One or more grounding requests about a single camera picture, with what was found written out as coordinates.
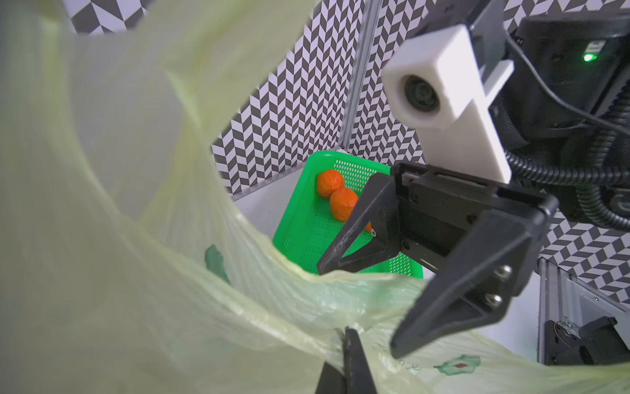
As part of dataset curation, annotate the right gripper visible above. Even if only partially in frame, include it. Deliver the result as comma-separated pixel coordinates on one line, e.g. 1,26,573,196
317,162,559,359

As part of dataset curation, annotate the orange upper middle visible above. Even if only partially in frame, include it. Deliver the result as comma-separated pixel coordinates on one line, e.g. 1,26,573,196
330,187,359,222

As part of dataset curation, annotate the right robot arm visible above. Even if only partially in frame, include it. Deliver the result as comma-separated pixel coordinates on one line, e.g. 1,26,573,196
317,1,629,359

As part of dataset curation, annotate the yellow green plastic bag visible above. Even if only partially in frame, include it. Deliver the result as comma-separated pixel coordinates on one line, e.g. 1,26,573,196
1,1,629,393

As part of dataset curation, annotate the aluminium corner post right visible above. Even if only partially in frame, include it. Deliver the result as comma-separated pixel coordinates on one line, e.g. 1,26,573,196
338,0,383,152

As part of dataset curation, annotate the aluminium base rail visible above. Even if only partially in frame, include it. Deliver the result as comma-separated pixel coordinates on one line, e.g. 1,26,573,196
536,258,629,365

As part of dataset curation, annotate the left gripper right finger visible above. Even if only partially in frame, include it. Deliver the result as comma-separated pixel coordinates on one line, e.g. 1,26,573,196
344,327,377,394

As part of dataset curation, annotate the green plastic basket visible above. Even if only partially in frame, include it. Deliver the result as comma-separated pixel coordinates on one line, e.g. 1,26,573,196
271,149,425,280

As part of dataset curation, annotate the orange far back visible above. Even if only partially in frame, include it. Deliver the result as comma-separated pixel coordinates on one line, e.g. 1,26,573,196
316,169,345,200

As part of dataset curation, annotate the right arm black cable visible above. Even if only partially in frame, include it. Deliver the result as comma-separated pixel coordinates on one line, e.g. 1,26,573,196
491,29,630,232

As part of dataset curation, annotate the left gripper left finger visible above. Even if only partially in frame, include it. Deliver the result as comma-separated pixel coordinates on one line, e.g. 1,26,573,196
315,363,345,394

